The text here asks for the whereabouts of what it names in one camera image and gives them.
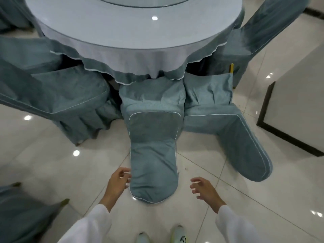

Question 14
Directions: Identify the person's left hand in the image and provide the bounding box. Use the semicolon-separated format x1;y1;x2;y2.
99;167;132;213

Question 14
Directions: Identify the person's right hand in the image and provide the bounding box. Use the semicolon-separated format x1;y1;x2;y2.
190;176;226;213

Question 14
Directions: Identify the person's right forearm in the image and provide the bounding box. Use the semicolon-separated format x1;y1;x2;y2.
215;205;259;243

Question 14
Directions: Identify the person's left forearm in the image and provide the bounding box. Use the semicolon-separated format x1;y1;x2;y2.
57;204;112;243

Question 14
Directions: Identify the person's right shoe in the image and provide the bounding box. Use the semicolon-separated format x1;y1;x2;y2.
171;225;188;243

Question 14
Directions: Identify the round white clothed table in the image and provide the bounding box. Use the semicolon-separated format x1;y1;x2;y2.
25;0;245;85

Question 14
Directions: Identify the round glass turntable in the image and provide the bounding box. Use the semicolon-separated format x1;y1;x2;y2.
93;0;197;8

